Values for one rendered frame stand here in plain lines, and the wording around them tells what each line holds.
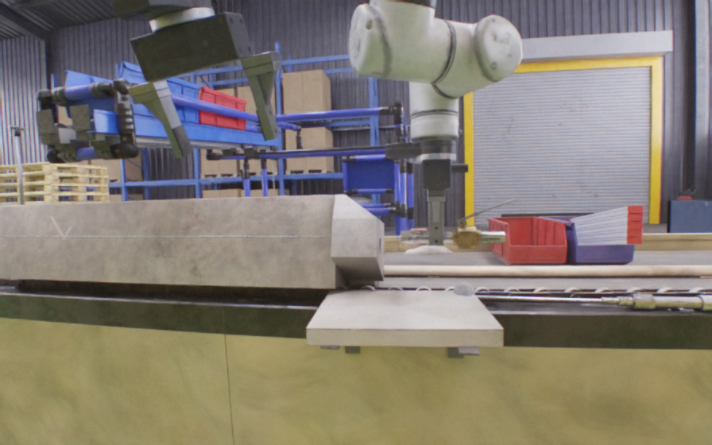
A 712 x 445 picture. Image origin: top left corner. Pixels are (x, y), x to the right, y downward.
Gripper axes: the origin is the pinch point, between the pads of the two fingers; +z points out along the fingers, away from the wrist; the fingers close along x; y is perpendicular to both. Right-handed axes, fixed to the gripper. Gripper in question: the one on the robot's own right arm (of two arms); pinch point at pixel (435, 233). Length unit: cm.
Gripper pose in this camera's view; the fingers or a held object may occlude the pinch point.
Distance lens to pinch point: 67.2
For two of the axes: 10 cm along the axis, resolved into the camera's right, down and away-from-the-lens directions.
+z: 0.3, 10.0, 0.7
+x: 1.8, -0.8, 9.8
